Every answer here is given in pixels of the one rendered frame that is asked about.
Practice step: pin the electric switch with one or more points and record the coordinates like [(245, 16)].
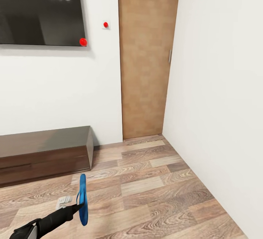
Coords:
[(105, 23)]

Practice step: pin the wall mounted tv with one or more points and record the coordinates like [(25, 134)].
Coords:
[(42, 22)]

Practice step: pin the sandal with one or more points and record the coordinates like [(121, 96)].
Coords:
[(83, 212)]

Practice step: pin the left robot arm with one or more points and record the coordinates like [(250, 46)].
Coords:
[(40, 227)]

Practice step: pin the sliding door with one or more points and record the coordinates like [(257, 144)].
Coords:
[(146, 35)]

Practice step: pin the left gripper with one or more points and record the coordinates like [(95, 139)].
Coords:
[(64, 214)]

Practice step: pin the bench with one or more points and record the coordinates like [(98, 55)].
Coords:
[(35, 156)]

